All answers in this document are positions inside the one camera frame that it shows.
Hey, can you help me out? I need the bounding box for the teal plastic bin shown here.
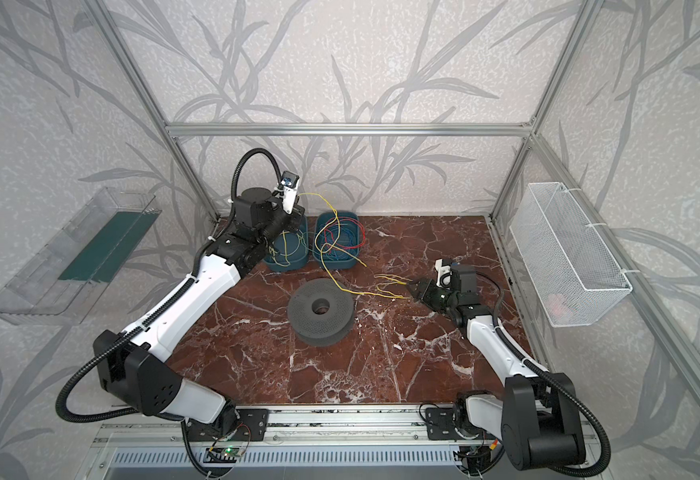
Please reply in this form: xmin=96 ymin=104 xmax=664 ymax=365
xmin=311 ymin=211 xmax=364 ymax=270
xmin=264 ymin=217 xmax=310 ymax=272

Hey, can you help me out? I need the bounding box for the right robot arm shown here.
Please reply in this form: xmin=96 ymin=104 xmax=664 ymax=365
xmin=406 ymin=259 xmax=613 ymax=478

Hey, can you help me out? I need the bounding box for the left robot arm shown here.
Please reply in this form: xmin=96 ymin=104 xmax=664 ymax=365
xmin=55 ymin=147 xmax=304 ymax=436

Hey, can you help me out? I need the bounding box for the pink object in basket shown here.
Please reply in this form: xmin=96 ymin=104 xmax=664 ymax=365
xmin=546 ymin=294 xmax=573 ymax=322

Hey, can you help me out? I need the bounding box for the small green circuit board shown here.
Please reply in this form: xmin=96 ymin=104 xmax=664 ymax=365
xmin=204 ymin=446 xmax=248 ymax=465

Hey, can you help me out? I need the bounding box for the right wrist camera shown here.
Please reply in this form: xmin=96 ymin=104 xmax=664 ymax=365
xmin=435 ymin=258 xmax=459 ymax=289

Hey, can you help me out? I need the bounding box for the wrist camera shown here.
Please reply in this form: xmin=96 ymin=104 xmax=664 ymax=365
xmin=273 ymin=171 xmax=300 ymax=215
xmin=435 ymin=258 xmax=459 ymax=289

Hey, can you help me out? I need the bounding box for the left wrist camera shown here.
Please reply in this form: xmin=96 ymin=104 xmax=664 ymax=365
xmin=273 ymin=171 xmax=300 ymax=215

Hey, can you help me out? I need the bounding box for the yellow cable bundle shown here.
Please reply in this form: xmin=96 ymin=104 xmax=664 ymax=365
xmin=268 ymin=227 xmax=310 ymax=268

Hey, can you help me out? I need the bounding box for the blue cable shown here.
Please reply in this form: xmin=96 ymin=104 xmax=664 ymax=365
xmin=319 ymin=224 xmax=360 ymax=262

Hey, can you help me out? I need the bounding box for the red cable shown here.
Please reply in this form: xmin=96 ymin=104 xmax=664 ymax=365
xmin=316 ymin=217 xmax=366 ymax=253

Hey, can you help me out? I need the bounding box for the grey perforated cable spool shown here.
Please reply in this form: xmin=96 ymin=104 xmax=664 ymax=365
xmin=287 ymin=278 xmax=355 ymax=347

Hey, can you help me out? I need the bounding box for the white wire mesh basket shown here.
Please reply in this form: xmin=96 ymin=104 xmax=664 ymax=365
xmin=510 ymin=182 xmax=633 ymax=328

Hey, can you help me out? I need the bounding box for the aluminium frame crossbar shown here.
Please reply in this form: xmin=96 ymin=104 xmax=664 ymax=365
xmin=166 ymin=122 xmax=532 ymax=137

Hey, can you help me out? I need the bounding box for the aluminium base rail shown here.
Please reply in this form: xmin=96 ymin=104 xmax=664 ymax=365
xmin=92 ymin=403 xmax=494 ymax=448

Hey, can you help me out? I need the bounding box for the clear plastic wall tray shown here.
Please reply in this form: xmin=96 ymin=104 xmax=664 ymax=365
xmin=0 ymin=187 xmax=162 ymax=326

